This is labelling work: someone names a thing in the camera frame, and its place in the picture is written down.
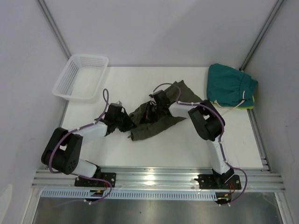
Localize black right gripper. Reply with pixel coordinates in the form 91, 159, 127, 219
140, 102, 163, 124

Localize olive green shorts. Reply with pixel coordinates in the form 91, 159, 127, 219
129, 80, 203, 141

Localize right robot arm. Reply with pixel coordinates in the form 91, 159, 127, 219
142, 91, 234, 188

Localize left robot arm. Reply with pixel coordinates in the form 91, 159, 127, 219
41, 103, 136, 187

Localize teal folded shorts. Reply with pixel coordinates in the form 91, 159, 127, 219
206, 63, 259, 108

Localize white plastic basket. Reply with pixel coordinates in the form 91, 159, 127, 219
52, 54, 109, 103

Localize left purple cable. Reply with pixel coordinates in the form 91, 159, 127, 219
48, 88, 110, 175

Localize aluminium mounting rail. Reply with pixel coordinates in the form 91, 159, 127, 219
31, 167, 285, 192

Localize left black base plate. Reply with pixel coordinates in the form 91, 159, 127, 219
74, 172, 117, 188

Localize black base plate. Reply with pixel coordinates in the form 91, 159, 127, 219
74, 172, 117, 188
194, 174, 242, 190

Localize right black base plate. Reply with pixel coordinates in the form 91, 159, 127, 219
194, 174, 242, 190

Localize white slotted cable duct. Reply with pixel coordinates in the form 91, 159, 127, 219
41, 189, 217, 201

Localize left aluminium corner post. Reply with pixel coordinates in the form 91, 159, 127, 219
36, 0, 71, 59

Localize aluminium corner post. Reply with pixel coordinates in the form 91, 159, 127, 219
36, 0, 71, 59
239, 0, 286, 71

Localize right aluminium corner post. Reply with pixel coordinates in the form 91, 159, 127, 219
239, 0, 286, 71

